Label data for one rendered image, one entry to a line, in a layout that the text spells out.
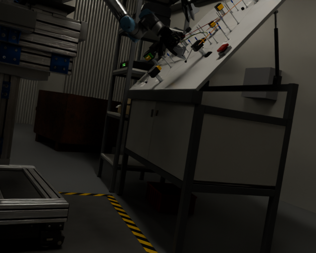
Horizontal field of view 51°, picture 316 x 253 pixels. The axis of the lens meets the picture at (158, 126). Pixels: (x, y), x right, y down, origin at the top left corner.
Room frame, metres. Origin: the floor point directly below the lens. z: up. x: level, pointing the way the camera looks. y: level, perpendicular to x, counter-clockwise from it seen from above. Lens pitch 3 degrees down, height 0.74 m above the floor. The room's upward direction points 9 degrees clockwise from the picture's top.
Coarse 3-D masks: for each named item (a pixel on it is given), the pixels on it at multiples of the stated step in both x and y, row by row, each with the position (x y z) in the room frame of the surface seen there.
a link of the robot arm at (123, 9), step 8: (104, 0) 1.88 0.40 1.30; (112, 0) 1.85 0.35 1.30; (112, 8) 1.86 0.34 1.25; (120, 8) 1.84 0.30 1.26; (120, 16) 1.83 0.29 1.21; (128, 16) 1.84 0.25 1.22; (120, 24) 1.82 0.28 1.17; (128, 24) 1.80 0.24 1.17; (136, 24) 1.86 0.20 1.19; (128, 32) 1.84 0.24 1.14; (136, 32) 1.89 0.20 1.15
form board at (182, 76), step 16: (240, 0) 2.45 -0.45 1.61; (272, 0) 1.90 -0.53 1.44; (208, 16) 2.81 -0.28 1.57; (224, 16) 2.41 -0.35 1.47; (240, 16) 2.10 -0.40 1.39; (256, 16) 1.87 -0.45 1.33; (208, 32) 2.36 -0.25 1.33; (224, 32) 2.07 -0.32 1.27; (240, 32) 1.84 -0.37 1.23; (208, 48) 2.04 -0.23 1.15; (176, 64) 2.28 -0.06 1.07; (192, 64) 2.01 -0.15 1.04; (208, 64) 1.79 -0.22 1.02; (176, 80) 1.98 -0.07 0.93; (192, 80) 1.77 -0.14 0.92
